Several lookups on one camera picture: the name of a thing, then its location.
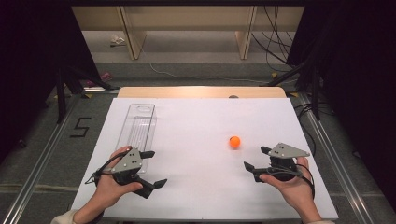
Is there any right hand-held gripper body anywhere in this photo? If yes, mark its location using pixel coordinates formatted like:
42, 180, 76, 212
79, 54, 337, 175
253, 142, 311, 183

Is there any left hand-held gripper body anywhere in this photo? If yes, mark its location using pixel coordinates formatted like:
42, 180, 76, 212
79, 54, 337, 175
110, 147, 148, 188

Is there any clear plastic tray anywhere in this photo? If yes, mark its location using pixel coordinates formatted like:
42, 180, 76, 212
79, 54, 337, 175
115, 103, 158, 175

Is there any orange ball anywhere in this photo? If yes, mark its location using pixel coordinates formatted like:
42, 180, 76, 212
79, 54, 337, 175
229, 135, 242, 149

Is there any person's right hand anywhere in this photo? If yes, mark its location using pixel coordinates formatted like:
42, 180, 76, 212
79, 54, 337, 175
259, 156, 316, 217

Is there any person's left hand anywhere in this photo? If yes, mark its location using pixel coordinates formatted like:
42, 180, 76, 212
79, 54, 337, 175
92, 145, 144, 217

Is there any white board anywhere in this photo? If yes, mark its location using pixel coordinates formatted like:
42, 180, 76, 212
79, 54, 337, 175
70, 97, 340, 220

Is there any black metal stand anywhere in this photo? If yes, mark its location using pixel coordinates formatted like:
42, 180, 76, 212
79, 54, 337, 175
261, 60, 322, 121
55, 65, 120, 125

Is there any purple object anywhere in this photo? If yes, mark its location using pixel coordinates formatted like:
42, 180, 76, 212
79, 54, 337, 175
86, 71, 113, 89

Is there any dark curtain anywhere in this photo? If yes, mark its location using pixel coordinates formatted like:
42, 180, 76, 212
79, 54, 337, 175
285, 0, 396, 204
0, 0, 101, 164

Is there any crumpled white paper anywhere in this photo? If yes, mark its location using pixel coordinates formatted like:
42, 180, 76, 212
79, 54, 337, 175
109, 34, 127, 48

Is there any light wooden shelf unit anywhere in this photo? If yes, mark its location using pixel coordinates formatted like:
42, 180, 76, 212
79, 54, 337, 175
71, 5, 305, 61

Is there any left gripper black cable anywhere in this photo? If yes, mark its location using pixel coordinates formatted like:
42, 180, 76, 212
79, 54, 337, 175
84, 151, 132, 185

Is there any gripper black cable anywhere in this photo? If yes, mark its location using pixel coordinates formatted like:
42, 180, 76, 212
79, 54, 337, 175
270, 162, 317, 200
84, 151, 132, 185

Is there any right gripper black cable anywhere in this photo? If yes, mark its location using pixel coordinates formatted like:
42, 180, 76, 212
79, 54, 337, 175
270, 162, 317, 200

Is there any black floor cable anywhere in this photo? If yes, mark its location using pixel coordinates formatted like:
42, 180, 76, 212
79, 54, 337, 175
293, 102, 334, 157

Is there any aluminium floor rail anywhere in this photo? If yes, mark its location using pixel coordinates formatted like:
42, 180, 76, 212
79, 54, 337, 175
296, 92, 376, 224
0, 92, 82, 224

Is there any white floor cable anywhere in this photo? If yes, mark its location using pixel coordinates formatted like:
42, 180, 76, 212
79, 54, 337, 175
148, 62, 269, 85

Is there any bundle of black cables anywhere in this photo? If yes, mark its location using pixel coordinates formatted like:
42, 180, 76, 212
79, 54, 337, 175
250, 5, 296, 73

